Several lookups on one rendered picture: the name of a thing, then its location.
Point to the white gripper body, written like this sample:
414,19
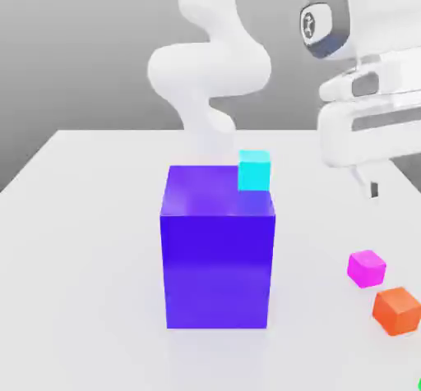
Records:
338,141

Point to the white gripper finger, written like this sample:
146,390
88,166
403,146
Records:
364,182

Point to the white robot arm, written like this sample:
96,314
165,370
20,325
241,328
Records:
210,69

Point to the small magenta cube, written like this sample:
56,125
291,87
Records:
365,269

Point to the small cyan cube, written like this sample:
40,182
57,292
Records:
254,174

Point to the small orange cube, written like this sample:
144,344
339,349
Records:
398,312

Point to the large purple box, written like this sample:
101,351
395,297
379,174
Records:
217,266

